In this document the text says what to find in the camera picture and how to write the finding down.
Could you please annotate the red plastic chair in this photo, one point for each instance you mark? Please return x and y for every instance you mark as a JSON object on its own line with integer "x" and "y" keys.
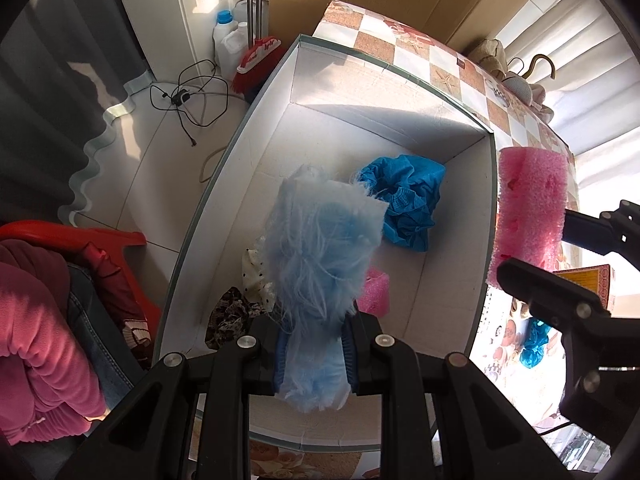
{"x": 75, "y": 235}

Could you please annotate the red broom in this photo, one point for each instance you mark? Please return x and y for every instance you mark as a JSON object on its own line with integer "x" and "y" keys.
{"x": 255, "y": 60}

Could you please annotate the grey curtain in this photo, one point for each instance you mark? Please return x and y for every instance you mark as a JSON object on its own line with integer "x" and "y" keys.
{"x": 60, "y": 110}

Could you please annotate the person's jeans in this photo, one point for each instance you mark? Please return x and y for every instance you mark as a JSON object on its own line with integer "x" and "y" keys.
{"x": 95, "y": 325}

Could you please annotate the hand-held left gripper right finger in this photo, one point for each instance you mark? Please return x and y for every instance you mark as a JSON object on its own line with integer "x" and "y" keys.
{"x": 347, "y": 355}

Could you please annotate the checkered printed tablecloth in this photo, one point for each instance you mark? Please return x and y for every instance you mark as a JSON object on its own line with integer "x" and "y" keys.
{"x": 380, "y": 42}

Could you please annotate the small blue cloth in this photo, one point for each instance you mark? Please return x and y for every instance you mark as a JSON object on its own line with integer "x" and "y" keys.
{"x": 535, "y": 345}

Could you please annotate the dark patterned cloth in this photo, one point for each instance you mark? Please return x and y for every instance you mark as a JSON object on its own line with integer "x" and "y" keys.
{"x": 230, "y": 315}

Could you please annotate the large pink sponge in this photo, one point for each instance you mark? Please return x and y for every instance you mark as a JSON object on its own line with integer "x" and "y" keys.
{"x": 530, "y": 210}

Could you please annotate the beige plush toy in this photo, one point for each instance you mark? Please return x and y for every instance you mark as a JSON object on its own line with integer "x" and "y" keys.
{"x": 487, "y": 52}

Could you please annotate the blue knit cloth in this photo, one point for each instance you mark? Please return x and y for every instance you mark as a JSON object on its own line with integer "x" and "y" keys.
{"x": 400, "y": 195}

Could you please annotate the white sheer curtain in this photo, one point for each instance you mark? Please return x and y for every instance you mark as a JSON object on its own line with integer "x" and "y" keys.
{"x": 590, "y": 85}

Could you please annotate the orange box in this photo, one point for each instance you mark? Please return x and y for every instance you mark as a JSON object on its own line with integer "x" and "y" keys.
{"x": 592, "y": 280}

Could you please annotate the white plastic jug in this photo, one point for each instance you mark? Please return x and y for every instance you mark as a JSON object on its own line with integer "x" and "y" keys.
{"x": 237, "y": 47}

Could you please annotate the small pink sponge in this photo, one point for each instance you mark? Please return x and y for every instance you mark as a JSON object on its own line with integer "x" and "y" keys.
{"x": 375, "y": 292}

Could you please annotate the dark red knit garment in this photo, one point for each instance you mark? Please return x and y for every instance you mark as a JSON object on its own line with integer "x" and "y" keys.
{"x": 112, "y": 285}

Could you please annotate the white polka-dot cloth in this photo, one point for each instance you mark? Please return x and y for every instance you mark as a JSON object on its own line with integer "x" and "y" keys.
{"x": 255, "y": 275}

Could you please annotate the light blue furry cloth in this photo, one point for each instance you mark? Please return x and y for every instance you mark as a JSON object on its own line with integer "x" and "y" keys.
{"x": 320, "y": 240}

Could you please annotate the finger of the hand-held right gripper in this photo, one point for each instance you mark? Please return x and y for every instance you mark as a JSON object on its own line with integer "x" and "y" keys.
{"x": 545, "y": 290}
{"x": 595, "y": 232}

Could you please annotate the white bottle with blue cap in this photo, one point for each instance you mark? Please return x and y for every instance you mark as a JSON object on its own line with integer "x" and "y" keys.
{"x": 220, "y": 35}

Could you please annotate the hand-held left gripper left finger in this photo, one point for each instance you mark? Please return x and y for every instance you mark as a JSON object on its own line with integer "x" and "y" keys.
{"x": 281, "y": 360}

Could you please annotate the grey fabric item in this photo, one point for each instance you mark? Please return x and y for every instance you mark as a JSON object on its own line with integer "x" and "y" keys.
{"x": 517, "y": 85}

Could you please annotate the white cardboard box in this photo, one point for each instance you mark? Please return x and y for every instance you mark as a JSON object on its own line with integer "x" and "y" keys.
{"x": 350, "y": 130}

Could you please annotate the wooden hanger hook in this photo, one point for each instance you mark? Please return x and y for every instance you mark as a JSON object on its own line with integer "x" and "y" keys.
{"x": 552, "y": 67}

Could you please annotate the pale pink fabric item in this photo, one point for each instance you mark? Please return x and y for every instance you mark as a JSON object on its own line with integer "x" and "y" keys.
{"x": 540, "y": 97}

